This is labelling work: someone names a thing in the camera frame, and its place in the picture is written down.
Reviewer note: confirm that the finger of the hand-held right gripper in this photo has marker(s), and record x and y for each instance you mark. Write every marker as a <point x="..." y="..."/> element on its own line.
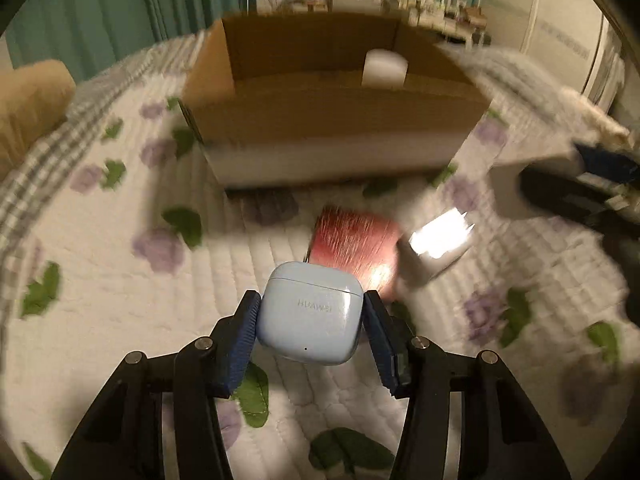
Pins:
<point x="565" y="195"/>

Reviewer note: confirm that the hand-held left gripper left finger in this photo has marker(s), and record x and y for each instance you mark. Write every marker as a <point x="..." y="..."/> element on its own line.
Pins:
<point x="239" y="350"/>

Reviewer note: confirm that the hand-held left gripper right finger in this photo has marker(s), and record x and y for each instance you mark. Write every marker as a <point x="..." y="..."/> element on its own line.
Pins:
<point x="381" y="345"/>

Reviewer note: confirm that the light blue earbuds case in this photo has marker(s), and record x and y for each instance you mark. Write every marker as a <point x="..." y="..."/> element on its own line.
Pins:
<point x="311" y="311"/>

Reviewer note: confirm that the white cylindrical jar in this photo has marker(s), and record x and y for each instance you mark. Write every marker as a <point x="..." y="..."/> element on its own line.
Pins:
<point x="384" y="68"/>

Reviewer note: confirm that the cardboard box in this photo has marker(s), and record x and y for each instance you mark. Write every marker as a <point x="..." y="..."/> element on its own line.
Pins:
<point x="330" y="105"/>

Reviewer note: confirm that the red rectangular box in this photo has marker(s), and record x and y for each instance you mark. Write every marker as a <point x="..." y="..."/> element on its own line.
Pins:
<point x="356" y="255"/>

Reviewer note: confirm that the floral quilted blanket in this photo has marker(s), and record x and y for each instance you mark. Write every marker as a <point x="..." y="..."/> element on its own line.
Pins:
<point x="320" y="260"/>

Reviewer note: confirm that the white charger plug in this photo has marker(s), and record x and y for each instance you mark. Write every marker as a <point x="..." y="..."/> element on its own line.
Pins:
<point x="440" y="250"/>

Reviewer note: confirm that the white wardrobe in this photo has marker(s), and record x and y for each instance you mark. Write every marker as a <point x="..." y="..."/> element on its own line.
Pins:
<point x="565" y="35"/>

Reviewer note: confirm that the cluttered desk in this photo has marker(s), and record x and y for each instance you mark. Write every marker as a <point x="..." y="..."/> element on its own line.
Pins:
<point x="400" y="0"/>

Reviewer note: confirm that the grey plaid blanket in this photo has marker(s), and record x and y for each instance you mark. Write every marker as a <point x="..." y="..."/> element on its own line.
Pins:
<point x="75" y="130"/>

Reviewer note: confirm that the tan pillow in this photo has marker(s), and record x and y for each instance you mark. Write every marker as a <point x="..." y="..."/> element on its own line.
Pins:
<point x="31" y="105"/>

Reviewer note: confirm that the teal curtain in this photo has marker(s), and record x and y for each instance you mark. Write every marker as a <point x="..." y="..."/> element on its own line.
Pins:
<point x="125" y="5"/>

